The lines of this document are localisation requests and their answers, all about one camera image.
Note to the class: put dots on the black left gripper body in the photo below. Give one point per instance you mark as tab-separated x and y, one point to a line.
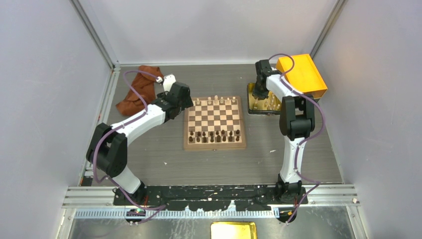
185	104

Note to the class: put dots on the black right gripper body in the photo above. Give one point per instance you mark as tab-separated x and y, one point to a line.
259	91

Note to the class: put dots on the gold metal tin tray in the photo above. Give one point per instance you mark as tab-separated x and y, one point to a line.
268	106

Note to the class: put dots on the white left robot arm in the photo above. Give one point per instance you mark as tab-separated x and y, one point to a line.
109	145

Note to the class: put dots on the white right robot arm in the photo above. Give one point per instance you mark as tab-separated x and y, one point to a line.
297	117

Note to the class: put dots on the brown cloth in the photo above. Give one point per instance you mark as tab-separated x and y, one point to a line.
142	89

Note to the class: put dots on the wooden chessboard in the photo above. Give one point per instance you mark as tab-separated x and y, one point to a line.
223	124

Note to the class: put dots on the yellow drawer box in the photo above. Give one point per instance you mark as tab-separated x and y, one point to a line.
305	76

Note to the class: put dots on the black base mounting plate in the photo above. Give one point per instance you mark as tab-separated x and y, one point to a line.
210	197

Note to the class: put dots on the gold tin lid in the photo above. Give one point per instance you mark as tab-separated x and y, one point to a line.
233	230

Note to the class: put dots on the aluminium front rail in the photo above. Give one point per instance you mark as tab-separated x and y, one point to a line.
97	202

